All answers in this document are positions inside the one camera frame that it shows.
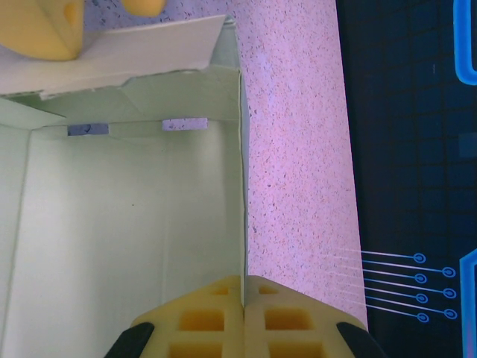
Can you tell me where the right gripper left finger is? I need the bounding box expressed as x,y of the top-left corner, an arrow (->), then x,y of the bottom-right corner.
106,274 -> 245,358

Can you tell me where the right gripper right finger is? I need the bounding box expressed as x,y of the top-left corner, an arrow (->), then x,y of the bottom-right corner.
244,274 -> 387,358

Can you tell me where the green paper box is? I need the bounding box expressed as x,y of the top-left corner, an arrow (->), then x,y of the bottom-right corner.
0,13 -> 250,358

